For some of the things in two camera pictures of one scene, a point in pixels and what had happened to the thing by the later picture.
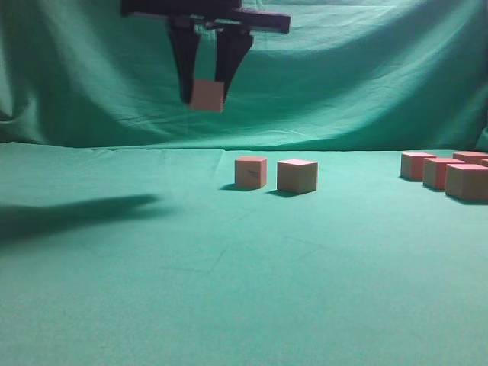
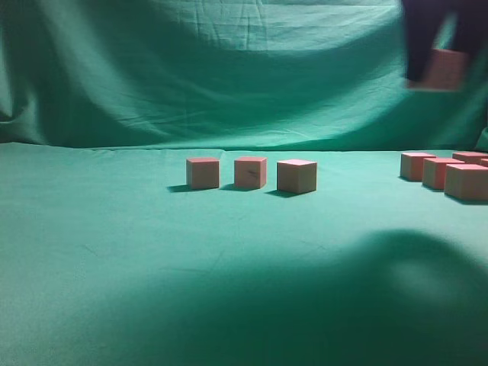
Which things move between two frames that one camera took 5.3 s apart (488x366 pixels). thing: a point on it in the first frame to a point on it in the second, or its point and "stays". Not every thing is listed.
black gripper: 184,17 to 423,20
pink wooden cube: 435,171 stays
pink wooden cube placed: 296,176 stays
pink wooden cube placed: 250,172 stays
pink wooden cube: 467,181 stays
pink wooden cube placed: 209,95 to 202,173
